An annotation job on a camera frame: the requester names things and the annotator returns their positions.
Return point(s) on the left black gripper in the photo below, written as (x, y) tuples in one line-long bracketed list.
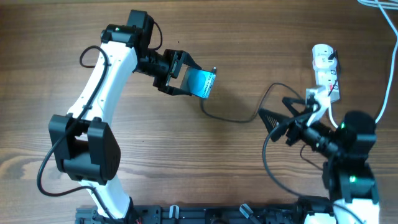
[(176, 58)]

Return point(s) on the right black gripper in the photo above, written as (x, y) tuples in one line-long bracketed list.
[(297, 127)]

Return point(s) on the blue screen smartphone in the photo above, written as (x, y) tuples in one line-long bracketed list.
[(198, 82)]

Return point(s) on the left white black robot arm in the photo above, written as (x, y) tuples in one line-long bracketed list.
[(83, 144)]

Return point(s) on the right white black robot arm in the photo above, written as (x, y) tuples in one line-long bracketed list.
[(353, 194)]

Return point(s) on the white usb charger adapter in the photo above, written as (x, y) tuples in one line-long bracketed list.
[(323, 63)]

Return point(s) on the white power strip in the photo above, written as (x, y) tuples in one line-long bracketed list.
[(328, 78)]

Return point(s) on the black mounting rail base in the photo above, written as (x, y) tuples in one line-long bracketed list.
[(285, 213)]

